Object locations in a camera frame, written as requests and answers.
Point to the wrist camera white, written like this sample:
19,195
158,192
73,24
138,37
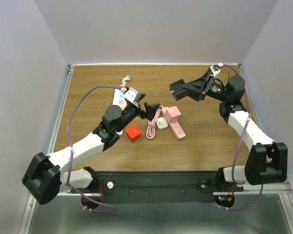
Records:
216,69
132,93

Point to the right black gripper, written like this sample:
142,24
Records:
202,85

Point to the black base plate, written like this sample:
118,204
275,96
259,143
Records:
176,182

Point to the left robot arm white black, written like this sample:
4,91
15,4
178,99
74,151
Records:
43,175

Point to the white plug adapter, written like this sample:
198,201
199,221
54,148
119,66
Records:
161,123

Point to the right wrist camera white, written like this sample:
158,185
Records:
216,69

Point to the pink power strip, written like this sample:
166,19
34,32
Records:
172,115

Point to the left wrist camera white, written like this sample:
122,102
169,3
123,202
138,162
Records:
132,93

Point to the white multicolour power strip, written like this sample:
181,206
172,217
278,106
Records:
119,99

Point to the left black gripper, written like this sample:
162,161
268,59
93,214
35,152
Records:
150,109

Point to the black cube socket plug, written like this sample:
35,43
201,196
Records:
177,90

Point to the red cube socket plug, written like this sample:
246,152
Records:
133,133

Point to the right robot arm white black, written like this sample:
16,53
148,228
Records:
267,160

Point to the aluminium frame rail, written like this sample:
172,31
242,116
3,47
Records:
282,189

